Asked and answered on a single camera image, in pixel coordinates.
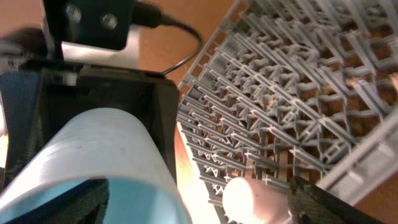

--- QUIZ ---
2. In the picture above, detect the pink plastic cup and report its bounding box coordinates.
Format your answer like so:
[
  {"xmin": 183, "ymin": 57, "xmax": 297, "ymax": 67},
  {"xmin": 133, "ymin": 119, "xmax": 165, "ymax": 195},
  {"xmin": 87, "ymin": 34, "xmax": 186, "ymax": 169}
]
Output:
[{"xmin": 222, "ymin": 177, "xmax": 290, "ymax": 223}]

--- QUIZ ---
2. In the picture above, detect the grey plastic dishwasher rack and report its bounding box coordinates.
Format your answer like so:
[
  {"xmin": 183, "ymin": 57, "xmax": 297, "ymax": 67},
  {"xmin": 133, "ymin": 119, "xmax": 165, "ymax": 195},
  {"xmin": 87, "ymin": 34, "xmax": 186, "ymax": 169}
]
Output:
[{"xmin": 177, "ymin": 0, "xmax": 397, "ymax": 223}]

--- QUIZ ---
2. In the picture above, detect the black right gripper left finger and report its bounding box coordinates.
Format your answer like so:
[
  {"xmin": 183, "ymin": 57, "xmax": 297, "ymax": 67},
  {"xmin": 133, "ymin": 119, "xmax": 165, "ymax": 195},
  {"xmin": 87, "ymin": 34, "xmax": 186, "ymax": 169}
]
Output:
[{"xmin": 2, "ymin": 179, "xmax": 109, "ymax": 224}]

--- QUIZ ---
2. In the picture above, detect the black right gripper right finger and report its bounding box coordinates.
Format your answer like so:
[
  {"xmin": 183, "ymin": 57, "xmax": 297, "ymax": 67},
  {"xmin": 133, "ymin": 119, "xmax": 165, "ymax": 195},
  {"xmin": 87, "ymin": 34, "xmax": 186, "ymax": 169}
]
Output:
[{"xmin": 287, "ymin": 177, "xmax": 380, "ymax": 224}]

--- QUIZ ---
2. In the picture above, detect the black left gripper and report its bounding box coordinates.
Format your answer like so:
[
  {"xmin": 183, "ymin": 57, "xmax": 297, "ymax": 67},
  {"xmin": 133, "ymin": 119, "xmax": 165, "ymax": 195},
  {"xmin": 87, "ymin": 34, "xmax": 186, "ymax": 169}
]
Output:
[{"xmin": 1, "ymin": 62, "xmax": 179, "ymax": 187}]

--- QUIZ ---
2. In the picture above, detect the light blue plastic cup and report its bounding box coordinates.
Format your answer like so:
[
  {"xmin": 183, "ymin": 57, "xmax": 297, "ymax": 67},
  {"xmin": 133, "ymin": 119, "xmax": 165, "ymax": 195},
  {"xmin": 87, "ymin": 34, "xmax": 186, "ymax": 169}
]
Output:
[{"xmin": 1, "ymin": 108, "xmax": 191, "ymax": 223}]

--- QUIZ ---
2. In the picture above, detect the black left camera cable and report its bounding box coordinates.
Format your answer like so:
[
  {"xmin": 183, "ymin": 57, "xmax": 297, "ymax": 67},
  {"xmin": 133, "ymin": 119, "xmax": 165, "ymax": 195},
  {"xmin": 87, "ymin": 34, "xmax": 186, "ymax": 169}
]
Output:
[{"xmin": 133, "ymin": 2, "xmax": 205, "ymax": 76}]

